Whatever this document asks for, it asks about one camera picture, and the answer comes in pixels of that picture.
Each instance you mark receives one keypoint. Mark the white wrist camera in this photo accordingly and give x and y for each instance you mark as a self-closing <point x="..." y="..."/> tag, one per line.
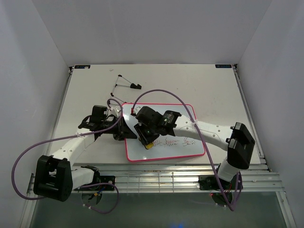
<point x="116" y="111"/>
<point x="136" y="112"/>

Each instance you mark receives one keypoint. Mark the left blue table label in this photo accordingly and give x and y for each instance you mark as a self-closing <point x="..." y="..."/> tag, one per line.
<point x="82" y="67"/>

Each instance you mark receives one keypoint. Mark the aluminium rail frame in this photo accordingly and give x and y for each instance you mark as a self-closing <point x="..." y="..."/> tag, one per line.
<point x="159" y="178"/>

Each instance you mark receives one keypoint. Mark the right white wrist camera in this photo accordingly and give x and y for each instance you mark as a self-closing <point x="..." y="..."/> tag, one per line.
<point x="136" y="112"/>

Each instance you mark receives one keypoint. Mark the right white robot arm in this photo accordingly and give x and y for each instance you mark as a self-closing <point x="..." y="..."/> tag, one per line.
<point x="236" y="140"/>

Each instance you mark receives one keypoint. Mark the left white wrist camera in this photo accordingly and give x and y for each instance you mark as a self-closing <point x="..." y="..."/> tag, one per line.
<point x="116" y="111"/>

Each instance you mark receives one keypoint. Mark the right blue table label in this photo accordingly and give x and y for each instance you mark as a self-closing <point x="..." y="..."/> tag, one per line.
<point x="223" y="66"/>

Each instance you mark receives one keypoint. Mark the pink framed whiteboard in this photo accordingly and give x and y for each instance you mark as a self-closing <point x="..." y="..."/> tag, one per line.
<point x="164" y="147"/>

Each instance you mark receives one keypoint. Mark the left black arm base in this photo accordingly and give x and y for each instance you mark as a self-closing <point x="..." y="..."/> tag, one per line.
<point x="99" y="184"/>

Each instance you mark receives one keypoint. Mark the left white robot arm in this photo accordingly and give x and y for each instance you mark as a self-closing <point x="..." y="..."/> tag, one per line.
<point x="55" y="178"/>

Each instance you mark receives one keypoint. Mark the blue table label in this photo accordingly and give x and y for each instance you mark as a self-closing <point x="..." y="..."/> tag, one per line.
<point x="223" y="66"/>
<point x="82" y="67"/>

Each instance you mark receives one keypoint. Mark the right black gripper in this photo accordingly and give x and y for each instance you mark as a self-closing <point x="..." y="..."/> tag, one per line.
<point x="145" y="139"/>

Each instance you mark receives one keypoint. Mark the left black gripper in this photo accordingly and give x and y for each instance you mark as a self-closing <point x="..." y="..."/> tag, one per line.
<point x="124" y="131"/>

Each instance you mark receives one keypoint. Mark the yellow whiteboard eraser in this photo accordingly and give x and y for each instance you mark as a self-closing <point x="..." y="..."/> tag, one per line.
<point x="149" y="146"/>

